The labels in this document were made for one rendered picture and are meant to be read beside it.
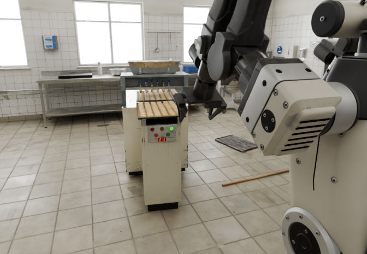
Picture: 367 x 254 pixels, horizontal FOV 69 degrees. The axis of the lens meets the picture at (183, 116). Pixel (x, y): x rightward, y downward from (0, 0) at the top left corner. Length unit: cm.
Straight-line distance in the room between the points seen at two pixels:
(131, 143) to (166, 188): 78
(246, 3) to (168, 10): 582
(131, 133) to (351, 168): 262
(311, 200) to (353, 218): 8
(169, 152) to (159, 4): 442
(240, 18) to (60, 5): 565
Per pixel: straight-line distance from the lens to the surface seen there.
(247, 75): 48
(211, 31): 63
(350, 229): 63
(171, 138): 228
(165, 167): 241
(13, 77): 622
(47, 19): 609
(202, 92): 71
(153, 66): 291
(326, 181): 59
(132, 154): 309
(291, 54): 674
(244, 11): 53
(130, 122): 297
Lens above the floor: 149
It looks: 15 degrees down
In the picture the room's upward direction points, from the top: straight up
